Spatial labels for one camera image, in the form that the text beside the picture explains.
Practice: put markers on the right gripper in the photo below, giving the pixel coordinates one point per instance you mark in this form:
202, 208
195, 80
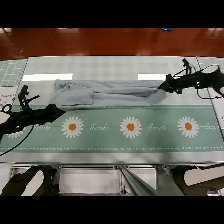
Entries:
173, 84

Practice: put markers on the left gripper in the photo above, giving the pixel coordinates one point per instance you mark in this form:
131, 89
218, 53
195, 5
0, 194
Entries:
48, 114

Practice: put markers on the light blue shirt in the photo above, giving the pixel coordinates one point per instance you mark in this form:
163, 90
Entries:
106, 93

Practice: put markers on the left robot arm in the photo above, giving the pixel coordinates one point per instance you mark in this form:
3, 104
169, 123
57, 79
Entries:
15, 121

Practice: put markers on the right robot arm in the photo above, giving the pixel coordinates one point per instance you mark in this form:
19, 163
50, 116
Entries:
206, 78

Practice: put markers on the blue round object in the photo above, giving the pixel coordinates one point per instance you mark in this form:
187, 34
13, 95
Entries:
167, 29

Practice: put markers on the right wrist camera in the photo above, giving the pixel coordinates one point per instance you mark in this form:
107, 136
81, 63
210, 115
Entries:
185, 66

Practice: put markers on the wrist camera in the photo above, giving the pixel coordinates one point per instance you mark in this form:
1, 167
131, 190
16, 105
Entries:
25, 96
185, 66

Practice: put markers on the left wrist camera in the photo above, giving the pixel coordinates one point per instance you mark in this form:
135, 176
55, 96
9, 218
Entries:
25, 96

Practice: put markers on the silver frame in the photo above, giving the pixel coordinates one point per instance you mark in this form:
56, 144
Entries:
133, 180

